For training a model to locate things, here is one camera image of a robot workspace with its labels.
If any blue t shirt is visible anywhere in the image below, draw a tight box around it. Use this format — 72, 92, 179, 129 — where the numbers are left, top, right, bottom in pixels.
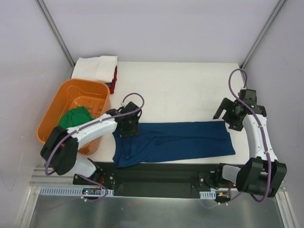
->
113, 121, 236, 168

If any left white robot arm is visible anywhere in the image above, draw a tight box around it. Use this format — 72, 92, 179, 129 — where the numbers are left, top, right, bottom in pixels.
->
40, 102, 142, 185

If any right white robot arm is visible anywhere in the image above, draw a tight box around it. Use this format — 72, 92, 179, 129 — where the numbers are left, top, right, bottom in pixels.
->
213, 89, 287, 199

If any red folded t shirt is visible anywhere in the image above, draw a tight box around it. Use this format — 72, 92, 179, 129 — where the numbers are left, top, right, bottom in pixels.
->
109, 66, 117, 94

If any orange plastic basket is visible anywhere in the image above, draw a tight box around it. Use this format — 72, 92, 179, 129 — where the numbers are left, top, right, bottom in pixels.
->
37, 79, 111, 144

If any green t shirt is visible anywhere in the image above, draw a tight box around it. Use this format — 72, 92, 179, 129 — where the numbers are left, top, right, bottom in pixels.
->
57, 106, 94, 128

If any white folded t shirt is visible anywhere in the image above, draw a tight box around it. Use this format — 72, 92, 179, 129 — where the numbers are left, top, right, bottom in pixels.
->
71, 56, 118, 83

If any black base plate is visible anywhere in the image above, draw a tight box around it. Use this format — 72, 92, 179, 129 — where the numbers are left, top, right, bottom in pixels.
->
73, 161, 240, 198

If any right slotted cable duct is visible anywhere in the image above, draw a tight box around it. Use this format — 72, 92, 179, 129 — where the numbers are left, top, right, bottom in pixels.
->
199, 190, 216, 200

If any slotted cable duct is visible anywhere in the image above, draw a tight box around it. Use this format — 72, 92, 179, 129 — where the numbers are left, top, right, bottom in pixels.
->
40, 187, 114, 197
199, 190, 216, 200

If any aluminium frame rail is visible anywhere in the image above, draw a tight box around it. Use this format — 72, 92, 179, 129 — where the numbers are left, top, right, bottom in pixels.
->
30, 166, 288, 190

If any left slotted cable duct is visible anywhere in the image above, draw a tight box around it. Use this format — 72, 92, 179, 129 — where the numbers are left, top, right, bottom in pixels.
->
40, 187, 114, 197

